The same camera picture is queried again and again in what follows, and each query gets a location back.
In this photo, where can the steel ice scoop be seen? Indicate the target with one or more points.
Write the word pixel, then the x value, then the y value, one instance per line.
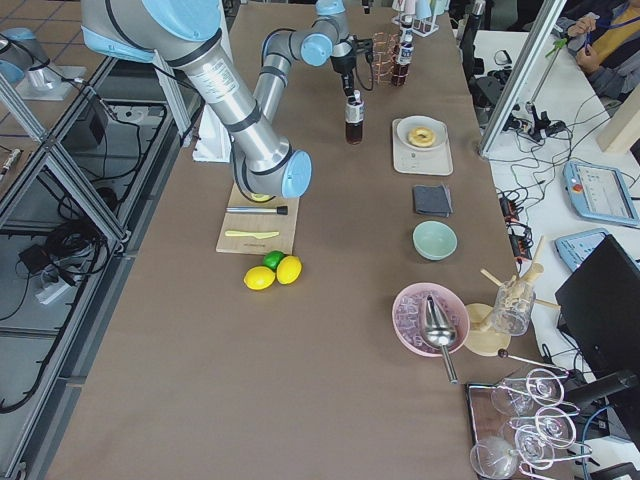
pixel 440 334

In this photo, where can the grey folded cloth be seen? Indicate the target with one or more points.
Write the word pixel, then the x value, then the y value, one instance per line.
pixel 432 200

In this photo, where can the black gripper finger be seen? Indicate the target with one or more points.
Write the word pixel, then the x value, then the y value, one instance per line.
pixel 348 87

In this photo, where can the white cup rack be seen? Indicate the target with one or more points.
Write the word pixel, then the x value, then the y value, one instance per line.
pixel 424 13

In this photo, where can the donut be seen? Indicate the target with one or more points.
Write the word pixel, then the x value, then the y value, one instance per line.
pixel 421 137

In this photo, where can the white plate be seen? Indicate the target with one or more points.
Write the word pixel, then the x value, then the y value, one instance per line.
pixel 404 125

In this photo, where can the black glass tray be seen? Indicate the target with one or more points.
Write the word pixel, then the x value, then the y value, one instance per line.
pixel 484 419

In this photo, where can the steel muddler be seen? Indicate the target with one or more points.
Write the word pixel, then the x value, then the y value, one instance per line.
pixel 253 210

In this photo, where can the aluminium frame post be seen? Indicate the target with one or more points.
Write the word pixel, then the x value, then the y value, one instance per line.
pixel 530 52

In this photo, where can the copper wire bottle rack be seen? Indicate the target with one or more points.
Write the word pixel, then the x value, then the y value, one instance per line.
pixel 384 49

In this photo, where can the clear glass mug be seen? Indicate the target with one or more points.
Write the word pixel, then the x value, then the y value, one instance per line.
pixel 513 306

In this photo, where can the black laptop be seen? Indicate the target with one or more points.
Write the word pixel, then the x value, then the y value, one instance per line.
pixel 600 307

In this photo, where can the seated person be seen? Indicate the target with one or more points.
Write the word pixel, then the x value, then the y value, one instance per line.
pixel 603 38

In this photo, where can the teach pendant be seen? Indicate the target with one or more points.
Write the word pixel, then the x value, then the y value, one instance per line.
pixel 575 248
pixel 598 193

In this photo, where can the wooden cutting board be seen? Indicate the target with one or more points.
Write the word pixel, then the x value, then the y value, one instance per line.
pixel 285 224

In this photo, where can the green lime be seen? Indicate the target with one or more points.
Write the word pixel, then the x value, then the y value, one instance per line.
pixel 272 259

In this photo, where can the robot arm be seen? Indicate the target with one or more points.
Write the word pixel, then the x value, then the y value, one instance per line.
pixel 188 36
pixel 329 7

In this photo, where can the yellow plastic knife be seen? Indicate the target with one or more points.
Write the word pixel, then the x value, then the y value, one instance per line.
pixel 251 234

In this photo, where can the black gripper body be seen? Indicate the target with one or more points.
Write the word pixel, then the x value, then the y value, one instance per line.
pixel 341 65

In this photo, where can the tea bottle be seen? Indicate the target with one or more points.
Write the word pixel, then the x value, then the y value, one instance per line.
pixel 403 59
pixel 354 118
pixel 405 25

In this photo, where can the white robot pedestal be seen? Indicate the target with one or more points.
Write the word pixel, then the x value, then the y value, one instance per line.
pixel 213 144

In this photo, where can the pink bowl with ice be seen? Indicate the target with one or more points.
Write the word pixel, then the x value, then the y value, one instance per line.
pixel 406 313

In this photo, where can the beige tray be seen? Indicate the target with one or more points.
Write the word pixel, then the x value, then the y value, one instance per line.
pixel 410 159

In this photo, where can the green bowl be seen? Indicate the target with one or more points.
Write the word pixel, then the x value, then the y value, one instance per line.
pixel 434 240

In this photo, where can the half lemon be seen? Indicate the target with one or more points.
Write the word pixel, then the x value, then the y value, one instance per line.
pixel 260 198

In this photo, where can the whole lemon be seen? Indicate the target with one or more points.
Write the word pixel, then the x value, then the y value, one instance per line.
pixel 259 278
pixel 288 270

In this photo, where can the wine glass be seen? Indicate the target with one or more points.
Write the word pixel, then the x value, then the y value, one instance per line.
pixel 523 393
pixel 494 458
pixel 534 450
pixel 551 424

